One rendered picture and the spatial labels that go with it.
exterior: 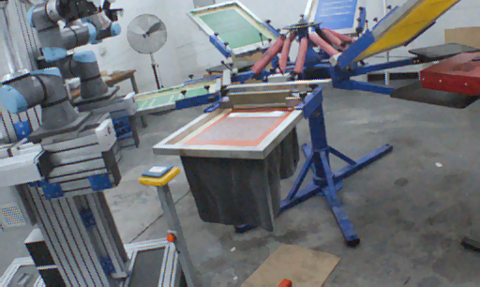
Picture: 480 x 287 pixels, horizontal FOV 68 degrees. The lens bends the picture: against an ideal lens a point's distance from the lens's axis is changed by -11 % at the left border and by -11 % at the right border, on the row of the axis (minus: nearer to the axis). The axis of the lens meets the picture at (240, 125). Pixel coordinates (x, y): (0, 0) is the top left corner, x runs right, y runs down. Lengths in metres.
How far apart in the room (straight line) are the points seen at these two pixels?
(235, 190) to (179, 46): 5.96
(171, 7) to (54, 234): 6.02
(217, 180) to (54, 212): 0.82
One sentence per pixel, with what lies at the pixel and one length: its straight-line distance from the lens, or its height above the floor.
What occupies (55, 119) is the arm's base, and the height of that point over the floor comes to 1.29.
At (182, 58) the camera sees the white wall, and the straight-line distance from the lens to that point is 7.66.
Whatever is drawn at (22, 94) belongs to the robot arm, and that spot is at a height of 1.43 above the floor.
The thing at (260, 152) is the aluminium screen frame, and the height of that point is 0.98.
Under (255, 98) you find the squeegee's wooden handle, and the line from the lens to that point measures 2.19.
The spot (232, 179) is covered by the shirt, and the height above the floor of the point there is 0.79.
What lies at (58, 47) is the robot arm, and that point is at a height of 1.56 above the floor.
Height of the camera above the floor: 1.58
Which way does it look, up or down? 18 degrees down
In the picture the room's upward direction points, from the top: 11 degrees counter-clockwise
